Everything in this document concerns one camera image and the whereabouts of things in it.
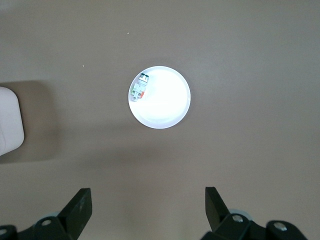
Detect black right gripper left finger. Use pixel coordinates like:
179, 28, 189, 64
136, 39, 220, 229
17, 187, 94, 240

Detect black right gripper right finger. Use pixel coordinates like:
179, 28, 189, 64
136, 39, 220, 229
201, 186, 270, 240

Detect pink round plate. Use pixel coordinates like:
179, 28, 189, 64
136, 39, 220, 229
128, 65, 192, 130

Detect white lidded box grey latches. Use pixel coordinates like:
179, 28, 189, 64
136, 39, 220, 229
0, 86, 25, 157

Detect white and green switch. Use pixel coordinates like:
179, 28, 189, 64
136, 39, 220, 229
129, 72, 150, 102

